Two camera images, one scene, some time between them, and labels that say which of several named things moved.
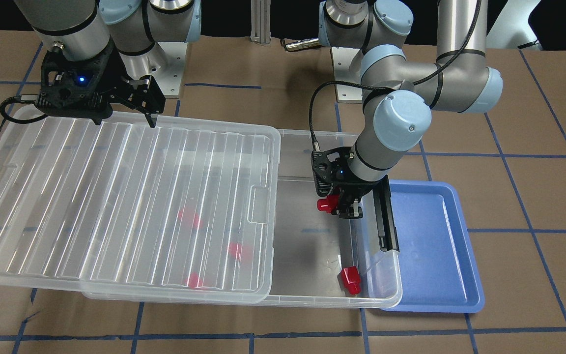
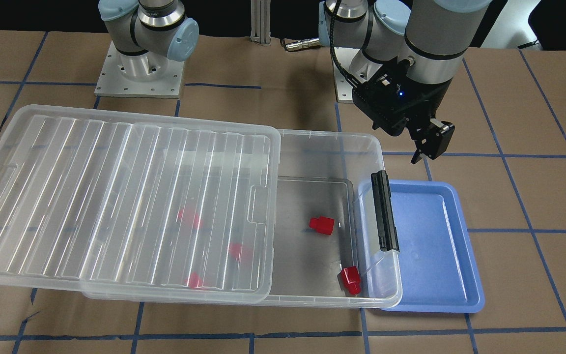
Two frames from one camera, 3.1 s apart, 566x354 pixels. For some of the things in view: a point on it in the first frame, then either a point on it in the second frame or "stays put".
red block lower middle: x=193 y=281 stays put
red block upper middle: x=243 y=250 stays put
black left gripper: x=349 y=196 -> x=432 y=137
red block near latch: x=351 y=279 stays put
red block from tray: x=330 y=204 -> x=322 y=224
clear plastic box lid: x=125 y=213 stays put
